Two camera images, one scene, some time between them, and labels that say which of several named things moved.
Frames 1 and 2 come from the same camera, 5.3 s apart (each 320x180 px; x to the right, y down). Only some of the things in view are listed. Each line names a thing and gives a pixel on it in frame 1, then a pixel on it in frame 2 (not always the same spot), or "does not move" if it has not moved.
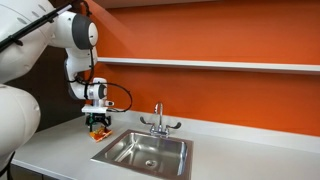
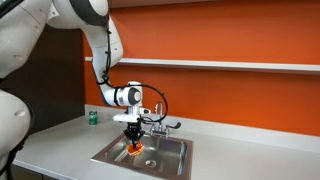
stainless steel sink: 169,156 does not move
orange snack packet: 100,133 → 134,151
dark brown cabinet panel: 47,81 does not move
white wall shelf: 211,63 does not move
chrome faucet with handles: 159,129 does not move
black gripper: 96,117 → 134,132
